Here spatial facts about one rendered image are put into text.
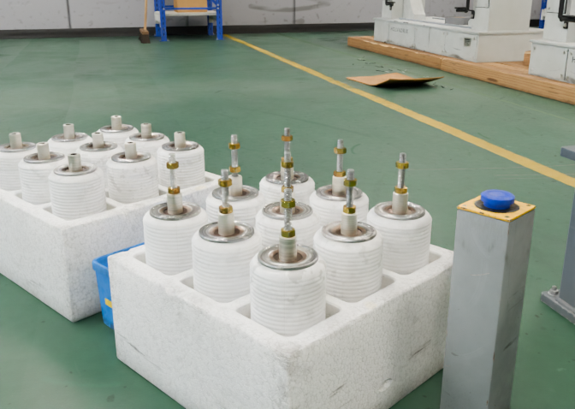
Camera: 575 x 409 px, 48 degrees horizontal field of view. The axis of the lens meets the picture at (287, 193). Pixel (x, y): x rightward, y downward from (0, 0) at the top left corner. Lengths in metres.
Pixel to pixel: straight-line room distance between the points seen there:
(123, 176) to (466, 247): 0.68
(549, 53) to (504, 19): 0.72
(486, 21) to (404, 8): 1.36
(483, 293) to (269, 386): 0.28
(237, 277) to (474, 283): 0.30
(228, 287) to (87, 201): 0.42
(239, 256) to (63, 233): 0.40
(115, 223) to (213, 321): 0.42
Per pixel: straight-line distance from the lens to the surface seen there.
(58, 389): 1.06
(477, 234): 0.82
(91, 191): 1.20
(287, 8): 7.49
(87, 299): 1.22
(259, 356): 0.79
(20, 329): 1.24
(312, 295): 0.79
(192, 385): 0.94
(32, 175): 1.30
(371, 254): 0.86
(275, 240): 0.93
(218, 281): 0.87
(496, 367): 0.89
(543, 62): 3.73
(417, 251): 0.96
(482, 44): 4.27
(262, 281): 0.78
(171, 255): 0.95
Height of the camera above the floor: 0.58
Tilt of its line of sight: 18 degrees down
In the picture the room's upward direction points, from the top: straight up
